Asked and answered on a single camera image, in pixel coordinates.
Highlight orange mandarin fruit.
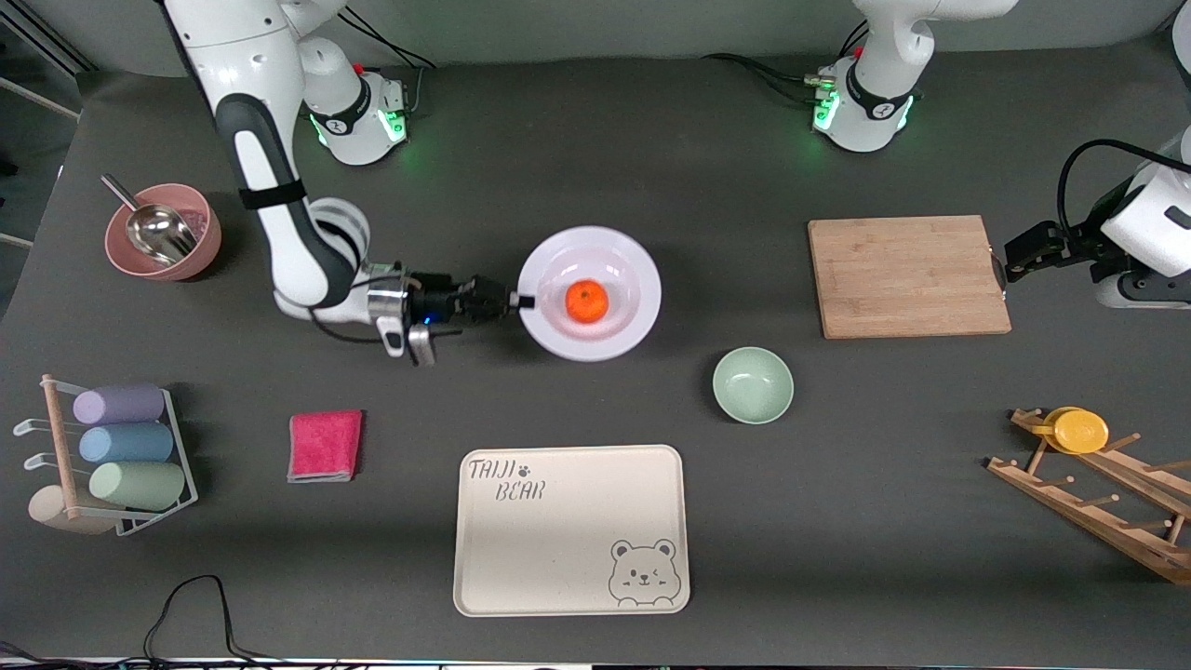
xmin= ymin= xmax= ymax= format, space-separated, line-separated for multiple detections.
xmin=565 ymin=279 xmax=610 ymax=325

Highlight white round plate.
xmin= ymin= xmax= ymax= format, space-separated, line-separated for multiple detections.
xmin=516 ymin=226 xmax=663 ymax=363

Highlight bamboo cutting board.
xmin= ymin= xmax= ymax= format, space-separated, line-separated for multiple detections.
xmin=807 ymin=215 xmax=1013 ymax=341

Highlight yellow cup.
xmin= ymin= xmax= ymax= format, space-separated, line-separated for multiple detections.
xmin=1031 ymin=407 xmax=1110 ymax=455

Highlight pink folded cloth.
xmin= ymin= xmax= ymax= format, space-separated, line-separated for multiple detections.
xmin=287 ymin=409 xmax=364 ymax=484

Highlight pink ribbed bowl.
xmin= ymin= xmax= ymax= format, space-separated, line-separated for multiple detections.
xmin=104 ymin=183 xmax=223 ymax=282

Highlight cream bear print tray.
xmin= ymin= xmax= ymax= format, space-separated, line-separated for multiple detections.
xmin=453 ymin=444 xmax=692 ymax=618

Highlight wooden peg drying rack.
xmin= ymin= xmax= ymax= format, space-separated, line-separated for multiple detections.
xmin=986 ymin=407 xmax=1191 ymax=586

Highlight pale green bowl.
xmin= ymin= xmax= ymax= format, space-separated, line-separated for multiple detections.
xmin=712 ymin=346 xmax=796 ymax=425

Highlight metal scoop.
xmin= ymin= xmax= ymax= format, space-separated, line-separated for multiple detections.
xmin=100 ymin=174 xmax=200 ymax=265

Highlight lilac purple cup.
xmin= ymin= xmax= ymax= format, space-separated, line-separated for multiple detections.
xmin=73 ymin=383 xmax=167 ymax=426

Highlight light blue cup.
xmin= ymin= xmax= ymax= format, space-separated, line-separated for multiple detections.
xmin=78 ymin=422 xmax=175 ymax=464

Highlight mint green cup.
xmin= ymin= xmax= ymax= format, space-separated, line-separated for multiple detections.
xmin=88 ymin=461 xmax=187 ymax=512

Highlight cream beige cup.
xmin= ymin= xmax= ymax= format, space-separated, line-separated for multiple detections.
xmin=28 ymin=484 xmax=118 ymax=535

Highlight black looped table cable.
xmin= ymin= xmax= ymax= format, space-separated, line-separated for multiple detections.
xmin=0 ymin=574 xmax=392 ymax=669

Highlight white wire cup rack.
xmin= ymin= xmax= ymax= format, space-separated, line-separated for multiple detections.
xmin=13 ymin=374 xmax=199 ymax=538

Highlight grey metal frame bars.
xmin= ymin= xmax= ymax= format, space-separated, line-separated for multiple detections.
xmin=0 ymin=19 xmax=96 ymax=252

